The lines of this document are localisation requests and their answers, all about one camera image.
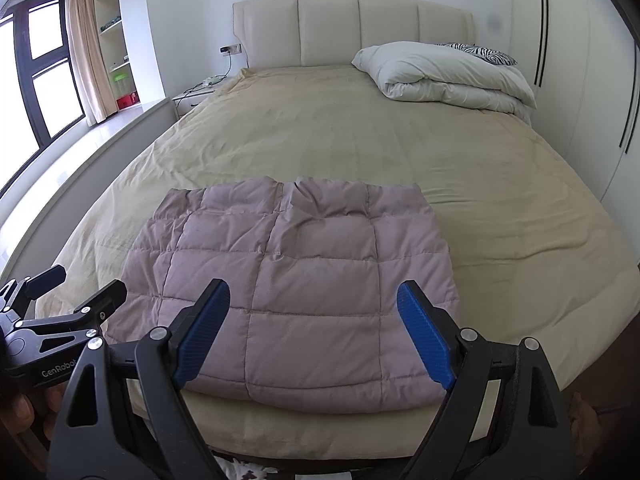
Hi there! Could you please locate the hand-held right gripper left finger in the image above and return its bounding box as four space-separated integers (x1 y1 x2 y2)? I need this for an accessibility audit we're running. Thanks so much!
46 279 232 480

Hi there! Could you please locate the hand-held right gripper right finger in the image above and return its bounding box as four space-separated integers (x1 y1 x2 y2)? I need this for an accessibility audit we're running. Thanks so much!
396 280 575 480

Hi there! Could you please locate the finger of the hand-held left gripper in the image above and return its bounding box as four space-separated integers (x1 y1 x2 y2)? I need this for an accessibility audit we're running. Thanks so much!
17 280 129 344
0 265 68 319

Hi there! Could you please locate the pink quilted puffer jacket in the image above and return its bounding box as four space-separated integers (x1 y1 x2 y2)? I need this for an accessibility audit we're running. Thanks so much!
103 176 461 414

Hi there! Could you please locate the person's left hand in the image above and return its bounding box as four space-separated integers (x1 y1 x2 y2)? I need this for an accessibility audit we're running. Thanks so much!
0 388 64 442

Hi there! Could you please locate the floral printed cloth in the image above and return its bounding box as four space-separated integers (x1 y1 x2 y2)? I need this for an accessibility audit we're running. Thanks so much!
217 462 351 480

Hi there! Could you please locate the white nightstand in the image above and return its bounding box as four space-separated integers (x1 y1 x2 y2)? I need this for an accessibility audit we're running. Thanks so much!
172 80 221 121

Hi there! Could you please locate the bed with beige cover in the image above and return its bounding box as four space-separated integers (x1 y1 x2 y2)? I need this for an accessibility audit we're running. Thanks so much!
35 65 628 463

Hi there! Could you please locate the beige curtain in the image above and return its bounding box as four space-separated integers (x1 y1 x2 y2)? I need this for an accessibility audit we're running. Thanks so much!
65 0 122 125

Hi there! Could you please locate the black framed window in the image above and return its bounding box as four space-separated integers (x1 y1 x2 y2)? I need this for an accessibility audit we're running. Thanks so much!
0 0 87 186

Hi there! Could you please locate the white folded duvet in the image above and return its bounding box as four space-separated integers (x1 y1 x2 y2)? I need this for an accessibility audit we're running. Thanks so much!
351 41 538 117

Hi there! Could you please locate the zebra print pillow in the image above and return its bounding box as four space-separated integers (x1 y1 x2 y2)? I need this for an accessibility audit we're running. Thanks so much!
437 41 518 67

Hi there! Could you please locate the white wardrobe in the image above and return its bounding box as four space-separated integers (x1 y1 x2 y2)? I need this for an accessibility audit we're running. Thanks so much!
510 0 640 261

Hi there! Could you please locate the beige padded headboard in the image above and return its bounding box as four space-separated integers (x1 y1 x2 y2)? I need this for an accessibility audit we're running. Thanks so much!
232 0 477 68

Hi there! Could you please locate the black charging cable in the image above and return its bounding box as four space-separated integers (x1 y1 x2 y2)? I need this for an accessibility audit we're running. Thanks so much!
182 53 236 99

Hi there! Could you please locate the white wall shelf unit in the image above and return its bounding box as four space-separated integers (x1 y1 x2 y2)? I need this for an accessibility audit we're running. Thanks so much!
92 0 140 111

